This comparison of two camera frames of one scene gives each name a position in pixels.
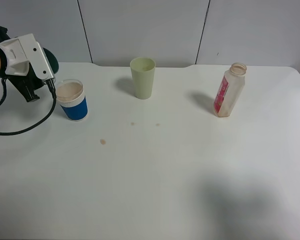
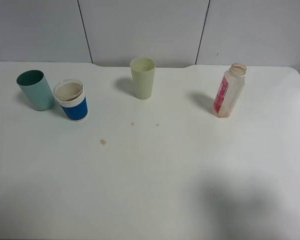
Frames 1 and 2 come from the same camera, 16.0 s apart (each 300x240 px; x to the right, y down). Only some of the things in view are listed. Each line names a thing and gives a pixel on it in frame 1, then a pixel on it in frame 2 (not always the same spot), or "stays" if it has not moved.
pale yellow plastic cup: x=143 y=69 stays
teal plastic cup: x=52 y=60 → x=34 y=86
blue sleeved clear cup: x=70 y=94 stays
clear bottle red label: x=231 y=87 stays
